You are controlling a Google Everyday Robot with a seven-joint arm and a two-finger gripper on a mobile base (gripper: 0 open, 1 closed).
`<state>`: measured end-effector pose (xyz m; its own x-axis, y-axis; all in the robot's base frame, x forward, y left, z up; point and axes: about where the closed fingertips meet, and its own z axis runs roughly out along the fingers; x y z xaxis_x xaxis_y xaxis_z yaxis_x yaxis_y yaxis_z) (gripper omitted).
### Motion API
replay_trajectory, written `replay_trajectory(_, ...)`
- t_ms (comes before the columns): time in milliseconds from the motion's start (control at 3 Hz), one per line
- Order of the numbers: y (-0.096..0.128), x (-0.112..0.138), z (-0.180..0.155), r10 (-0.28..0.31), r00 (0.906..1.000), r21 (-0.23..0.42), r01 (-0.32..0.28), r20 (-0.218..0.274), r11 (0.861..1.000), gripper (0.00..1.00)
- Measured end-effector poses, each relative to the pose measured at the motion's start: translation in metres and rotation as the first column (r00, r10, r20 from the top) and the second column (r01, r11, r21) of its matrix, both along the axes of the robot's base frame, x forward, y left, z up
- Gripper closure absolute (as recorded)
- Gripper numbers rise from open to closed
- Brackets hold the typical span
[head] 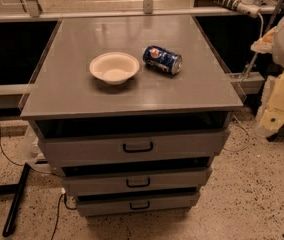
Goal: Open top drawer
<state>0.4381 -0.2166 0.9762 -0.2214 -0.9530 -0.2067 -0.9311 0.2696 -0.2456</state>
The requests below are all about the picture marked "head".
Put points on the white power strip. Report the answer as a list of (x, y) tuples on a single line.
[(245, 7)]

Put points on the black bottom drawer handle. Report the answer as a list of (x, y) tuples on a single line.
[(135, 206)]

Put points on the white paper bowl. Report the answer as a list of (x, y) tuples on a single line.
[(114, 68)]

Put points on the grey top drawer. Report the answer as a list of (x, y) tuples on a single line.
[(84, 151)]

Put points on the black metal floor stand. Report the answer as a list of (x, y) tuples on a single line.
[(17, 191)]

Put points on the black middle drawer handle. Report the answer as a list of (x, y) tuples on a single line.
[(130, 183)]

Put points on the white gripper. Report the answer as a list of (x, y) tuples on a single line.
[(270, 119)]

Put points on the blue pepsi can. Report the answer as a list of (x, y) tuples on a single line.
[(162, 59)]

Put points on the grey drawer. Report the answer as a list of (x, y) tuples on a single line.
[(119, 206), (84, 151), (116, 182)]

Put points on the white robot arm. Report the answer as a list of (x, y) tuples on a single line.
[(278, 44)]

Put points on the grey bottom drawer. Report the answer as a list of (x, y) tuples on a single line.
[(119, 206)]

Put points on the grey middle drawer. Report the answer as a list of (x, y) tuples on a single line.
[(116, 182)]

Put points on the grey drawer cabinet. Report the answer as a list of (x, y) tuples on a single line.
[(66, 101)]

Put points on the black drawer handle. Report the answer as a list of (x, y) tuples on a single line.
[(135, 206), (138, 148), (130, 183)]

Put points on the black top drawer handle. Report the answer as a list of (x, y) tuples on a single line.
[(138, 148)]

